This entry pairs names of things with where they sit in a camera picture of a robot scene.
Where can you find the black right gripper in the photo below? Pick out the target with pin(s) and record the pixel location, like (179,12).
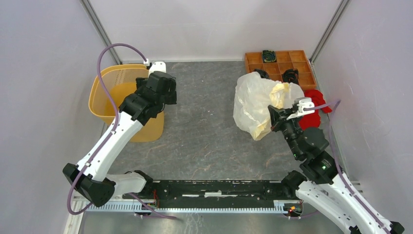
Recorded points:
(278,116)

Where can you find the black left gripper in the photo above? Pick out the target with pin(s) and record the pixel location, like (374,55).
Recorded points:
(171,97)

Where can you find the cream translucent plastic trash bag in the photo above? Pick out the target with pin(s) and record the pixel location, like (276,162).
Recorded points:
(253,95)

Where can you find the yellow mesh trash bin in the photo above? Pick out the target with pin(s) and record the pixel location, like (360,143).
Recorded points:
(120,81)

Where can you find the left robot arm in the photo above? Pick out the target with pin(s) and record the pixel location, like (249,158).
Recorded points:
(90,177)

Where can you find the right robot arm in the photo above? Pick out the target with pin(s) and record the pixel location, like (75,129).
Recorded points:
(323,184)

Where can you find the red cloth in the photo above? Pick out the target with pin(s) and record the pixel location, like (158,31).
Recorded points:
(313,119)

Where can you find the dark rolled item right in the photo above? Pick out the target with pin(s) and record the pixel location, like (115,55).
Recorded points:
(291,76)

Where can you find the dark rolled item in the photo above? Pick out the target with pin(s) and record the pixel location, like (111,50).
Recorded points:
(269,56)
(262,73)
(291,76)

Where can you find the dark rolled item left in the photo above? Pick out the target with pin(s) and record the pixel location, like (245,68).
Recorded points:
(262,73)

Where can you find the wooden compartment tray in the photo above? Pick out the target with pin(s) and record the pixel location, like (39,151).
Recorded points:
(284,60)

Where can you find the dark rolled item top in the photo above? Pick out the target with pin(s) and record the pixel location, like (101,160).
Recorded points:
(269,56)

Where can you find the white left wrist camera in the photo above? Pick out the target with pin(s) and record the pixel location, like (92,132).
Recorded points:
(158,66)

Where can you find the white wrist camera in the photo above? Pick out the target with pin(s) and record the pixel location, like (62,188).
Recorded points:
(158,66)
(301,107)

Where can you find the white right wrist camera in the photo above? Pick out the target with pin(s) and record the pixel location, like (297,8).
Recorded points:
(301,107)

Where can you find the white toothed cable rail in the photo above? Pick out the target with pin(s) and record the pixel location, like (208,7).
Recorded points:
(136,207)

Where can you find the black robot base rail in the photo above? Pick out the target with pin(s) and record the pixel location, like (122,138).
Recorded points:
(227,193)

